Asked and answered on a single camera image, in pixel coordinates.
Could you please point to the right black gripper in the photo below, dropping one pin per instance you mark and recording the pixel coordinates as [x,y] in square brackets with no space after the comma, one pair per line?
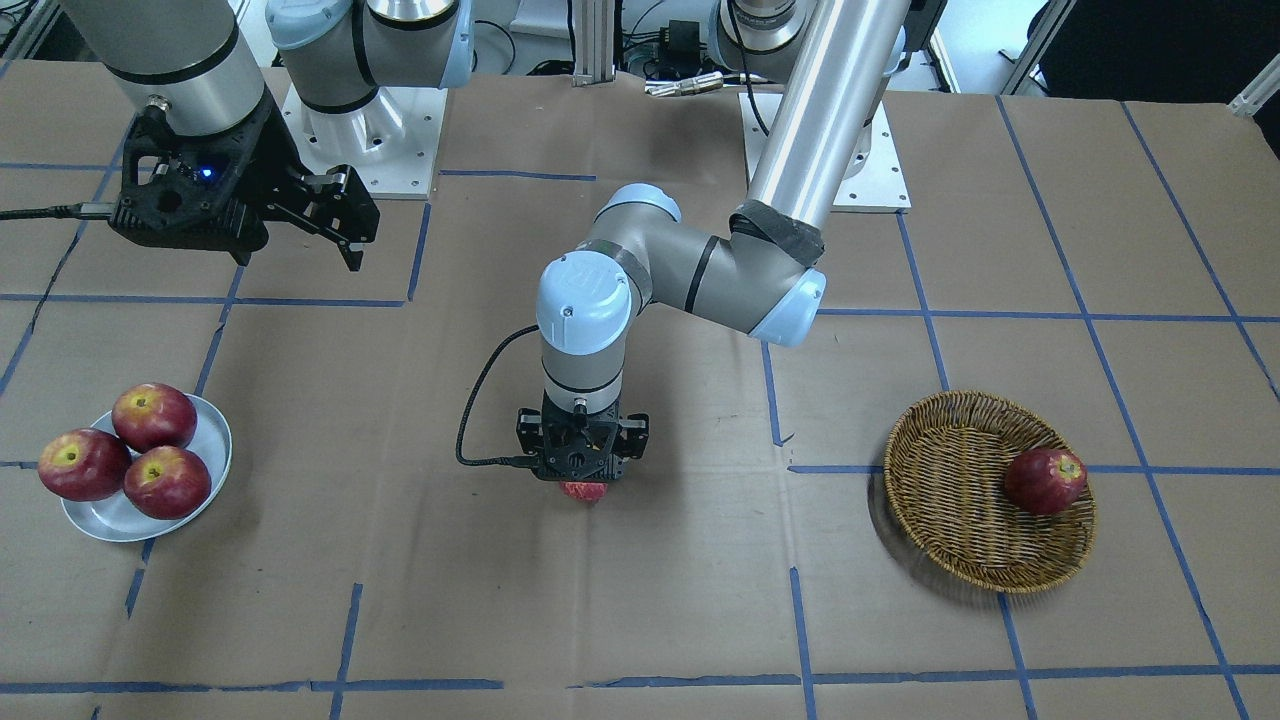
[262,150]

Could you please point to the red yellow apple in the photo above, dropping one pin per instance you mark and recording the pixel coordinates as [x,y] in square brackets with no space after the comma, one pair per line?
[584,492]

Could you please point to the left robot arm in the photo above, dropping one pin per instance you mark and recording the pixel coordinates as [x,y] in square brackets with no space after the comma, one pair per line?
[760,274]

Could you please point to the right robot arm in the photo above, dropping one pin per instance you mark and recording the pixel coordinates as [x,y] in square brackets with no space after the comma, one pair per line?
[337,53]

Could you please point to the red plate apple back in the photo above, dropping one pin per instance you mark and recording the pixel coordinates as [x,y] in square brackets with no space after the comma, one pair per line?
[153,415]

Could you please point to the red plate apple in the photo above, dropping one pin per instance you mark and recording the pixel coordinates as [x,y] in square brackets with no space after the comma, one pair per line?
[167,483]
[153,415]
[84,465]

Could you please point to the red plate apple front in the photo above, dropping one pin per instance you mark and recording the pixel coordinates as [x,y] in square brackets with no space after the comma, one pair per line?
[167,483]

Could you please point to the light blue plate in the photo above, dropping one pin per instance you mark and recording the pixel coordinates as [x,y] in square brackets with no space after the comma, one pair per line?
[116,520]

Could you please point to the woven wicker basket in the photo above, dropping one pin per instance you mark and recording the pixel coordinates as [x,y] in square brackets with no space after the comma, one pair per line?
[944,467]

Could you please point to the dark red basket apple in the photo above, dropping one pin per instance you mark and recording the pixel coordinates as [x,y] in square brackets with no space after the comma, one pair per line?
[1044,481]

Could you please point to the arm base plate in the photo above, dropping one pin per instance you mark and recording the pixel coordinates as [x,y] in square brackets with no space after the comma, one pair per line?
[391,142]
[873,181]

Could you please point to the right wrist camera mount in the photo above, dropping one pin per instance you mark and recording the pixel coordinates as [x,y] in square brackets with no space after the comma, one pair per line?
[207,193]

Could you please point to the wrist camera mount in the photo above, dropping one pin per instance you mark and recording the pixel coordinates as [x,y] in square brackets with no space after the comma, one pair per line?
[207,193]
[577,446]

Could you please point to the aluminium frame post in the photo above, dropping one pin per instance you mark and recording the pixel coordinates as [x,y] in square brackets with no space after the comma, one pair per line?
[593,35]

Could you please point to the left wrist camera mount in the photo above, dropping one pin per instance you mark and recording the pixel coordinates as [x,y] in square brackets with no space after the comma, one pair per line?
[577,446]

